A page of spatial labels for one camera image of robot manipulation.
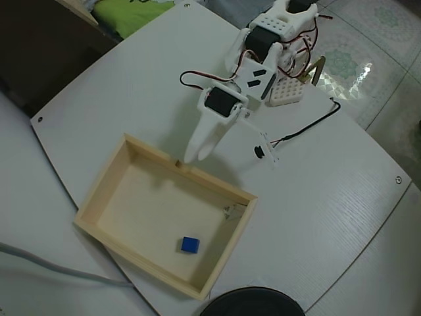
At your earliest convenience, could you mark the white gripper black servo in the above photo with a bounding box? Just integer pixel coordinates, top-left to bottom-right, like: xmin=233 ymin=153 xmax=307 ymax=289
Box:
xmin=184 ymin=85 xmax=251 ymax=165

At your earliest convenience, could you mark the small blue cube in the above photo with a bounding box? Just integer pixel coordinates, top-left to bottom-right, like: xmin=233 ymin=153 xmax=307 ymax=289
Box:
xmin=180 ymin=236 xmax=201 ymax=255

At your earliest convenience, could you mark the shallow wooden box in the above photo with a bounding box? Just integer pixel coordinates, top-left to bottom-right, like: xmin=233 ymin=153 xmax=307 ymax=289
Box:
xmin=72 ymin=132 xmax=258 ymax=301

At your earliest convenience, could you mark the crumpled paper scrap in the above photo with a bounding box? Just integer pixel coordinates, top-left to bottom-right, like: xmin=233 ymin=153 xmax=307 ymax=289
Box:
xmin=223 ymin=203 xmax=247 ymax=221

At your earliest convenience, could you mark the brass table clamp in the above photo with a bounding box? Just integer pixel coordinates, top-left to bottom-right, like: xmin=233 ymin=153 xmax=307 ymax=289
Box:
xmin=297 ymin=55 xmax=326 ymax=87

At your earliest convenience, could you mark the green cloth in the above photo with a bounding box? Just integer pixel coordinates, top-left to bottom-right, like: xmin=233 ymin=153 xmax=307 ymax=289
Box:
xmin=91 ymin=0 xmax=177 ymax=39

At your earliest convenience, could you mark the black round object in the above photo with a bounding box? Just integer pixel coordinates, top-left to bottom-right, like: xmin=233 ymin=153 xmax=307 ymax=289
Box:
xmin=199 ymin=286 xmax=305 ymax=316

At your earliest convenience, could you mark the light wooden plank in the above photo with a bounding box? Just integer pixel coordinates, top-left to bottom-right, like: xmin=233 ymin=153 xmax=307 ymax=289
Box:
xmin=55 ymin=0 xmax=99 ymax=26

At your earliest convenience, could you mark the dark brown furniture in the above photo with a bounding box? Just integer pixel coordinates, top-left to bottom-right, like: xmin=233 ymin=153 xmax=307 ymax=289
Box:
xmin=0 ymin=0 xmax=124 ymax=116

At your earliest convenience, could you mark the red black servo wire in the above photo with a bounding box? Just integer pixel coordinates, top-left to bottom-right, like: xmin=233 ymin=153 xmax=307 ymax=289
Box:
xmin=179 ymin=49 xmax=256 ymax=92

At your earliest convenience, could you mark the white wrist camera plate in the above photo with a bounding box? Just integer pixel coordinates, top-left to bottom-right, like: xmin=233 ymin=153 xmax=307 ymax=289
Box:
xmin=239 ymin=111 xmax=281 ymax=171

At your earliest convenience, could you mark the thick gray cable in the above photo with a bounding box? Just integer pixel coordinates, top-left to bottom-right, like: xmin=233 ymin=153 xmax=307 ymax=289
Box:
xmin=0 ymin=242 xmax=132 ymax=288

